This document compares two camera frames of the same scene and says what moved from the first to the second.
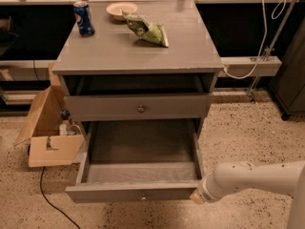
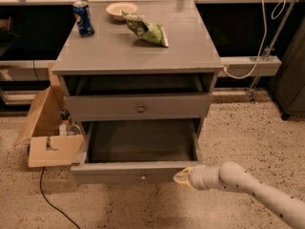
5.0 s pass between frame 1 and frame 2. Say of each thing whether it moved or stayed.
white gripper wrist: moved
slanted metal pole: stayed
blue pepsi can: stayed
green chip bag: stayed
